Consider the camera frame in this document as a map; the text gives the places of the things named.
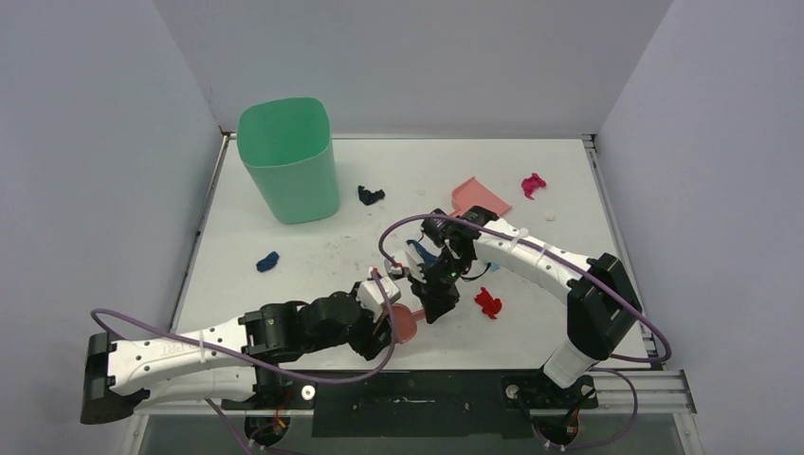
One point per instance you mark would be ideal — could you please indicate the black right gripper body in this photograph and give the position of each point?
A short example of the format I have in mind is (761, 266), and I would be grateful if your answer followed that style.
(440, 291)

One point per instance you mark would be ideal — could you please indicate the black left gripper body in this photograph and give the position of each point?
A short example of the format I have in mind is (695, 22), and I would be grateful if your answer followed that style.
(363, 336)

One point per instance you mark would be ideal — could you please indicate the pink plastic hand brush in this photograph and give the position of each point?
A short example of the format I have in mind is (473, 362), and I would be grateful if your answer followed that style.
(406, 322)

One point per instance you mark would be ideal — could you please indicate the pink plastic dustpan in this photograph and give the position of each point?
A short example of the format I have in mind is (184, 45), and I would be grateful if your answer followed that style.
(473, 193)

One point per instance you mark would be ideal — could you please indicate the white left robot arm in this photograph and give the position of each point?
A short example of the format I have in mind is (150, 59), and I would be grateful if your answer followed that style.
(131, 365)

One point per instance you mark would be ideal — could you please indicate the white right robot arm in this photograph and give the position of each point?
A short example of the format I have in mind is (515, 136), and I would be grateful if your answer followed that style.
(601, 306)

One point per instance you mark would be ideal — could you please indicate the long dark blue paper scrap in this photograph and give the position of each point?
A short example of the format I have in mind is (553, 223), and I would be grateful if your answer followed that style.
(427, 258)

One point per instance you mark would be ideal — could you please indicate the red paper scrap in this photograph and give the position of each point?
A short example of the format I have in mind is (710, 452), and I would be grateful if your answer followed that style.
(490, 306)

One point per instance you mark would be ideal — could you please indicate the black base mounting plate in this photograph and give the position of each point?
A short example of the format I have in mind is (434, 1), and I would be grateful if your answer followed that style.
(542, 402)

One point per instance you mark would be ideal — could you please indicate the small dark blue paper scrap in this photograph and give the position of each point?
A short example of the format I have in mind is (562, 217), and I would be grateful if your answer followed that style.
(268, 262)

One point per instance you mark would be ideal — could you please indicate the magenta paper scrap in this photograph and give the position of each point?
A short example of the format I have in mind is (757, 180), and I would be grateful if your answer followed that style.
(531, 184)

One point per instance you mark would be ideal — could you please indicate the black paper scrap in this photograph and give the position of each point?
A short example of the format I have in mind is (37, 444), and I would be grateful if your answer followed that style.
(368, 197)

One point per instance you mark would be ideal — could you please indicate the green plastic waste bin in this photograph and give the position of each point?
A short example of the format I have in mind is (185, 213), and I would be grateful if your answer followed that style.
(287, 148)

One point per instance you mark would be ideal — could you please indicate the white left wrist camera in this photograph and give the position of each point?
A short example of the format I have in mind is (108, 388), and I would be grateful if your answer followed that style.
(373, 295)

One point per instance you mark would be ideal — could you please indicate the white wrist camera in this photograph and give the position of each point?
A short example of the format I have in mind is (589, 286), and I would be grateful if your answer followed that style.
(373, 295)
(405, 263)

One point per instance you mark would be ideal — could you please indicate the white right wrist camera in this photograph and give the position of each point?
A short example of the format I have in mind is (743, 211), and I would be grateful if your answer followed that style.
(405, 263)

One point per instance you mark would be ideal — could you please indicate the aluminium frame rail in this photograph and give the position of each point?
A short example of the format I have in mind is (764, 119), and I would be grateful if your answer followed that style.
(616, 392)

